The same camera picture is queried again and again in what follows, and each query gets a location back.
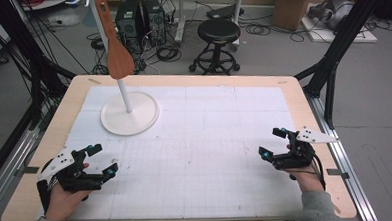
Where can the white grid mat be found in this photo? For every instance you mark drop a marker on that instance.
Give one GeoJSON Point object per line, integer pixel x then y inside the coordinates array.
{"type": "Point", "coordinates": [218, 123]}

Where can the black round stool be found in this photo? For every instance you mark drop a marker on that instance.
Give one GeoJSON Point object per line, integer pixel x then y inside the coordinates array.
{"type": "Point", "coordinates": [219, 31]}

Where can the person's left hand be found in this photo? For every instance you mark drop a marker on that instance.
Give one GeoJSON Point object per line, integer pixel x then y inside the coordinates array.
{"type": "Point", "coordinates": [63, 203]}

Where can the black tape piece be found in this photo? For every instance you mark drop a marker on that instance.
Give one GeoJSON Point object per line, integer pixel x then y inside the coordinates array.
{"type": "Point", "coordinates": [337, 173]}
{"type": "Point", "coordinates": [29, 170]}

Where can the black flat device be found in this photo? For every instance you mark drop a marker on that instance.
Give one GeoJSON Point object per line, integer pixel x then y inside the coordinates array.
{"type": "Point", "coordinates": [224, 12]}

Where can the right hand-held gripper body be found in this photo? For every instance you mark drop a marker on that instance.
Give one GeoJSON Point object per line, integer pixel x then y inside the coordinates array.
{"type": "Point", "coordinates": [301, 152]}

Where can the grey bag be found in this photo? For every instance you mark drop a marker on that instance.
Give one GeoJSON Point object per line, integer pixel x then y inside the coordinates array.
{"type": "Point", "coordinates": [334, 11]}

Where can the person's right hand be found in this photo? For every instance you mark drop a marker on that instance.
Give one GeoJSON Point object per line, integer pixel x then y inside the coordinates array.
{"type": "Point", "coordinates": [308, 180]}

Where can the white floor board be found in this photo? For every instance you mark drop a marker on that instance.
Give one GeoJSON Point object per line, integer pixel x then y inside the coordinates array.
{"type": "Point", "coordinates": [357, 35]}

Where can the black metal frame post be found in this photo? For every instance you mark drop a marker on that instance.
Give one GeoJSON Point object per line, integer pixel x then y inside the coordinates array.
{"type": "Point", "coordinates": [35, 74]}
{"type": "Point", "coordinates": [344, 34]}

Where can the brown cardboard box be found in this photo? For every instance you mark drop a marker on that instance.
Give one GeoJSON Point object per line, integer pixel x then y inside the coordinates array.
{"type": "Point", "coordinates": [291, 9]}

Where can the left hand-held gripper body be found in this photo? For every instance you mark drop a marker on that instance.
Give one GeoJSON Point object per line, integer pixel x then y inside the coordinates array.
{"type": "Point", "coordinates": [58, 165]}

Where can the aluminium rail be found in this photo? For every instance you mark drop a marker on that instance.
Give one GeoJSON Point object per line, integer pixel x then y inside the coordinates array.
{"type": "Point", "coordinates": [348, 164]}
{"type": "Point", "coordinates": [6, 175]}

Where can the white hook stand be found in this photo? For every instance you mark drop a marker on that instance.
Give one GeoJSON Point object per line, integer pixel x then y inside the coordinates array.
{"type": "Point", "coordinates": [131, 118]}

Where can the wooden rice spatula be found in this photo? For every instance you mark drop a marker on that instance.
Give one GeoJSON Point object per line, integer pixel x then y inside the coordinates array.
{"type": "Point", "coordinates": [119, 60]}

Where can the white desk leg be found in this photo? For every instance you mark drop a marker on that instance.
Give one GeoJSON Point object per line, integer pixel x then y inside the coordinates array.
{"type": "Point", "coordinates": [238, 8]}
{"type": "Point", "coordinates": [180, 17]}

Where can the black computer tower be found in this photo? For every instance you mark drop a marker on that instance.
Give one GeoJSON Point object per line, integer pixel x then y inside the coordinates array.
{"type": "Point", "coordinates": [130, 20]}
{"type": "Point", "coordinates": [154, 20]}

